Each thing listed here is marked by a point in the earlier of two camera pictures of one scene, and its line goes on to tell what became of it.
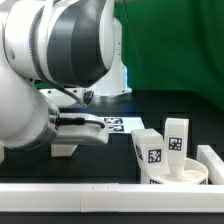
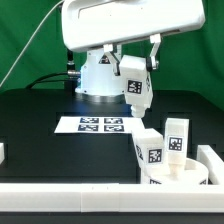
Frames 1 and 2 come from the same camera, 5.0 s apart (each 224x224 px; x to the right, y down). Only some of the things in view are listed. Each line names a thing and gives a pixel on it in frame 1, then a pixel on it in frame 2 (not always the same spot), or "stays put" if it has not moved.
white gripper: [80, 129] → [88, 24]
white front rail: [111, 198] stays put
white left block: [2, 154] stays put
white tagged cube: [176, 131] stays put
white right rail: [213, 163] stays put
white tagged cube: [62, 150] → [137, 84]
